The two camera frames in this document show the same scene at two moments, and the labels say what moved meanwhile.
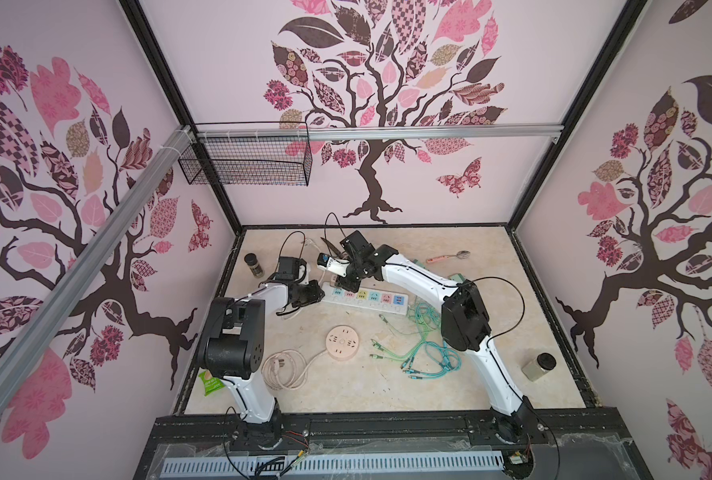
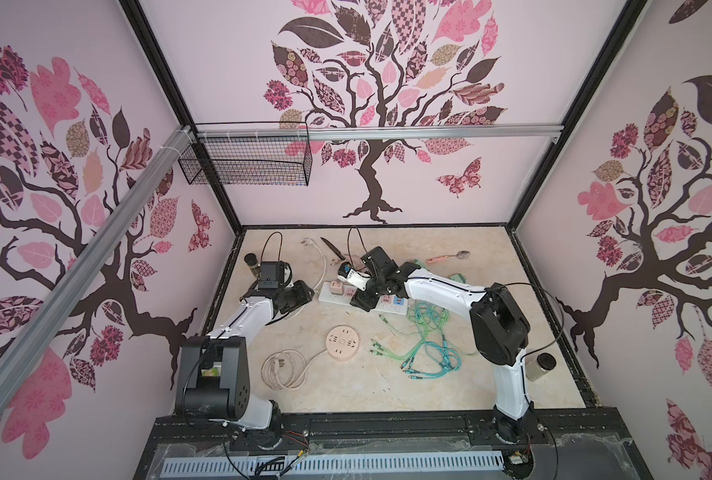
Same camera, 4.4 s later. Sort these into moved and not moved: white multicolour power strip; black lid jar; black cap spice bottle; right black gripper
Moved: right black gripper
Not moved: white multicolour power strip; black cap spice bottle; black lid jar
